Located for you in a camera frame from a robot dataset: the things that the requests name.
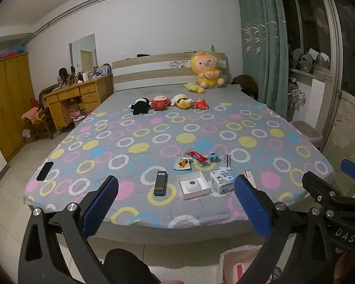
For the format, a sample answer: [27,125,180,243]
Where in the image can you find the large yellow plush doll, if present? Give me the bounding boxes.
[190,52,225,89]

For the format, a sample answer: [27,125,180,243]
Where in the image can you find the white box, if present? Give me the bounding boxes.
[177,172,210,199]

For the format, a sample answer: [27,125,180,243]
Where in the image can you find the white window frame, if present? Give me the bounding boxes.
[280,0,355,107]

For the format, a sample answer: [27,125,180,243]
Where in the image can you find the yellow and white plush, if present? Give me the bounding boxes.
[171,94,193,108]

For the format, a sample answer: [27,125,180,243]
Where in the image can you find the small yellow plush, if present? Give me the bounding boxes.
[183,82,206,93]

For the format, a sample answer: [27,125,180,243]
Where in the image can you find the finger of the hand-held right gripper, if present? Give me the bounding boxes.
[302,171,346,210]
[340,159,355,185]

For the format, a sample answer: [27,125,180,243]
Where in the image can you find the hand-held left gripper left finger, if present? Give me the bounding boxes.
[18,175,120,284]

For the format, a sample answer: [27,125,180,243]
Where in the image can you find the small red plush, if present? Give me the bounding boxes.
[193,98,211,110]

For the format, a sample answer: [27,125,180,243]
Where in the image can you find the hanging patterned cloth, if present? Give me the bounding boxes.
[288,80,306,116]

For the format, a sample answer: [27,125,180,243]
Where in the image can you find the wooden headboard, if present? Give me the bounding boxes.
[112,53,227,93]

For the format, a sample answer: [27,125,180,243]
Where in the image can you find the person's leg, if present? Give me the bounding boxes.
[105,248,161,284]

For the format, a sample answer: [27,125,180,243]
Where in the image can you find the red plush toy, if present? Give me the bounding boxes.
[149,95,171,111]

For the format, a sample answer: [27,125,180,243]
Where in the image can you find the yellow wooden desk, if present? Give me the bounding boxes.
[43,73,114,133]

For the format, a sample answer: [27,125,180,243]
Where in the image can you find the small white-blue box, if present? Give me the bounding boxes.
[210,169,235,194]

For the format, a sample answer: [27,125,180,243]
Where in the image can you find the pink and blue toy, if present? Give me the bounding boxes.
[0,45,27,60]

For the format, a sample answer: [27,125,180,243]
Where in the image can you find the brown slim box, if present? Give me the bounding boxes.
[244,171,256,188]

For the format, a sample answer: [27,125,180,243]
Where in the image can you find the dark green slim box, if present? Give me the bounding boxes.
[154,171,169,196]

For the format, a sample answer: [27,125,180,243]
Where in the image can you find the red snack packet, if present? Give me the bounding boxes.
[186,151,208,163]

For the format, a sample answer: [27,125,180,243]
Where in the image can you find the black phone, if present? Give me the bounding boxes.
[36,161,54,182]

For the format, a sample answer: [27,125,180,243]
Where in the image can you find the wooden chair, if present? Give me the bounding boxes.
[22,84,58,142]

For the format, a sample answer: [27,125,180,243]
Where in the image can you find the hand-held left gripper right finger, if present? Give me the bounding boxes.
[234,174,341,284]

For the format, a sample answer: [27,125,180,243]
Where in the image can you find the wall mirror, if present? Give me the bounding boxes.
[69,34,97,74]

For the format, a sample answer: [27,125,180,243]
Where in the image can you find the grey slippers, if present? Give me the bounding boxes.
[290,47,332,71]

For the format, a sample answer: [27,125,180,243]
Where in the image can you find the bed with circle-print sheet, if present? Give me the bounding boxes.
[24,83,335,244]

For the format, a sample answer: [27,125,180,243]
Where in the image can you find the trash bin with white bag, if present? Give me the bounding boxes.
[220,245,281,284]

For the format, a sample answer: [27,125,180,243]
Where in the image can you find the green curtain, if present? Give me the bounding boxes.
[234,0,290,122]

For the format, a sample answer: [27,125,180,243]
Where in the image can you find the pink cloth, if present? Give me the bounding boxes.
[21,106,40,125]

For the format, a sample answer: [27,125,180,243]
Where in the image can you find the desk clutter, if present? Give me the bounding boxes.
[57,63,112,85]

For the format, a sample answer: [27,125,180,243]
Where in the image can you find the yellow wooden wardrobe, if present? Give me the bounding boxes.
[0,52,35,163]

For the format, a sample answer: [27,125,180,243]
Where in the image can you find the black and white plush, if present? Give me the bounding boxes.
[129,98,151,115]

